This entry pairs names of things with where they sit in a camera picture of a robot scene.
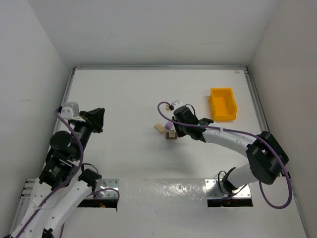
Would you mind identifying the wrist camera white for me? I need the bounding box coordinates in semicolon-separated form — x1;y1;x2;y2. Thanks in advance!
171;100;185;111
60;102;80;120

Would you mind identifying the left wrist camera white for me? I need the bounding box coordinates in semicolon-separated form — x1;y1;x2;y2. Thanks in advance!
60;102;80;120

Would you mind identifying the metal base plate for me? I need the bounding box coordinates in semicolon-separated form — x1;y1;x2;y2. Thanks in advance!
87;178;120;200
205;178;252;200

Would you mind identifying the yellow plastic bin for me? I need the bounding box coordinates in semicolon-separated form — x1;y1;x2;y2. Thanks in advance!
209;88;237;121

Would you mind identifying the beige flat wood plank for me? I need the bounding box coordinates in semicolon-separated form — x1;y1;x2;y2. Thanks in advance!
154;123;166;134

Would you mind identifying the purple cube block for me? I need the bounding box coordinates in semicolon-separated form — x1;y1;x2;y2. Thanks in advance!
164;121;173;130

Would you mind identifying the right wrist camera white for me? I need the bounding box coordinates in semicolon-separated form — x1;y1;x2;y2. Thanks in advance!
171;100;185;111

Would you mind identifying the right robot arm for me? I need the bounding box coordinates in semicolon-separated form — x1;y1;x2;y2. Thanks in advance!
170;104;282;194

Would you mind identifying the brown rectangular wood block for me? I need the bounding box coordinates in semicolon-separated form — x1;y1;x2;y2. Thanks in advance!
165;131;178;139

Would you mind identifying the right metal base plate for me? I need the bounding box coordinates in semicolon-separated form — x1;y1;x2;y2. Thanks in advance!
205;178;252;200

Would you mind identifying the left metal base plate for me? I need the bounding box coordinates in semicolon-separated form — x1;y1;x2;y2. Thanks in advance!
87;178;120;200

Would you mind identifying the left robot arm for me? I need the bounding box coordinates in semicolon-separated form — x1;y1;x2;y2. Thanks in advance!
8;106;105;238

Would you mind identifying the beige cube with holes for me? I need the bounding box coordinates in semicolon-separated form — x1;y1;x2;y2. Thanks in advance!
168;129;177;138

